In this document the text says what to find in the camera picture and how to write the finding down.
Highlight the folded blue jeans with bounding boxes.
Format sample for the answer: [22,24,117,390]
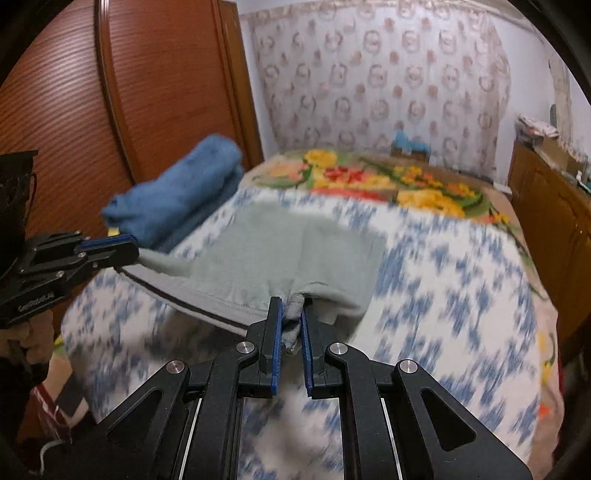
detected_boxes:
[100,134,245,254]

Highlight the person's left hand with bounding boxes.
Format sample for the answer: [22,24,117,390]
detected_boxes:
[0,314,56,370]

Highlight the small cardboard box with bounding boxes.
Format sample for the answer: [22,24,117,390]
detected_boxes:
[390,143,430,161]

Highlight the beige window curtain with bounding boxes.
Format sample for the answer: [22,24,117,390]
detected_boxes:
[547,58,575,144]

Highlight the blue floral bed sheet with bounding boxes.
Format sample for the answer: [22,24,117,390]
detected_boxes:
[60,187,543,480]

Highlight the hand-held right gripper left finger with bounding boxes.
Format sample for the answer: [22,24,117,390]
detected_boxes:
[83,296,283,480]

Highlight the wooden louvered wardrobe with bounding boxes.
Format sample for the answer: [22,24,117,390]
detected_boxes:
[0,0,266,333]

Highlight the open cardboard box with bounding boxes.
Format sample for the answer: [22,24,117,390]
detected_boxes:
[540,136,583,172]

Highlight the grey-green pants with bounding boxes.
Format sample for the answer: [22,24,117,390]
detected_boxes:
[117,200,386,356]

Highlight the sheer ring-patterned curtain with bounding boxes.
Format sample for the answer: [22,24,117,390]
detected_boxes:
[245,0,513,183]

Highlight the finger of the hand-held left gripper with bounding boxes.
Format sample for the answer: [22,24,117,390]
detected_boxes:
[25,231,140,260]
[16,244,141,291]

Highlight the wooden side cabinet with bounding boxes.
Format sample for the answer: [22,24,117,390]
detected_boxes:
[507,138,591,365]

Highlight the colourful flower blanket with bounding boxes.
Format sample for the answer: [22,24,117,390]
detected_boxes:
[240,148,566,467]

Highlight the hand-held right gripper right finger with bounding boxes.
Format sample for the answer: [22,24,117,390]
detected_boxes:
[300,310,532,480]

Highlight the stack of papers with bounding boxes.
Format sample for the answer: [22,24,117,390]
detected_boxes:
[515,114,559,141]

